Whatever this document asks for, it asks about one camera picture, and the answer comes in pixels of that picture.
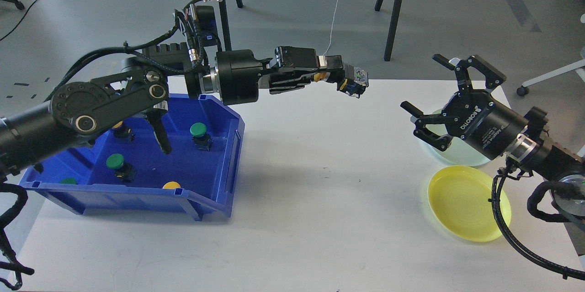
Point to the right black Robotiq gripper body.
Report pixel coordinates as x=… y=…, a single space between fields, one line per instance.
x=492 y=128

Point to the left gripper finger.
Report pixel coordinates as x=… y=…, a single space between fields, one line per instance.
x=329 y=62
x=331 y=77

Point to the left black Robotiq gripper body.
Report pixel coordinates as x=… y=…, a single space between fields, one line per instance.
x=237 y=75

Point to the yellow push button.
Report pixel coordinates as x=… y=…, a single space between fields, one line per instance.
x=122 y=132
x=356 y=81
x=171 y=185

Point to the green push button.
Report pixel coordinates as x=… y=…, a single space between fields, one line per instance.
x=123 y=170
x=201 y=138

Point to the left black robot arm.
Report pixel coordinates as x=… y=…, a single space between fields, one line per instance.
x=104 y=87

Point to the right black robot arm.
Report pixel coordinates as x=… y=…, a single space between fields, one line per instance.
x=558 y=199

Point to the light green plate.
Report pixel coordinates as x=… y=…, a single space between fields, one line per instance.
x=459 y=153

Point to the yellow plate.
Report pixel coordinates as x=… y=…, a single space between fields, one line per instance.
x=458 y=196

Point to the yellow push button front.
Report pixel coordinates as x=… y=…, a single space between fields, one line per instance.
x=171 y=185

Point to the yellow push button back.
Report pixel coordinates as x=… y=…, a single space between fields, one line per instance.
x=122 y=132

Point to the green push button corner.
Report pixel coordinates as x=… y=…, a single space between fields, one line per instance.
x=69 y=181

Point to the white chair base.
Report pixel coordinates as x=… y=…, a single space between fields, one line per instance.
x=576 y=67

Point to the blue plastic bin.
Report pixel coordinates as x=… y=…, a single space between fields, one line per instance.
x=207 y=179

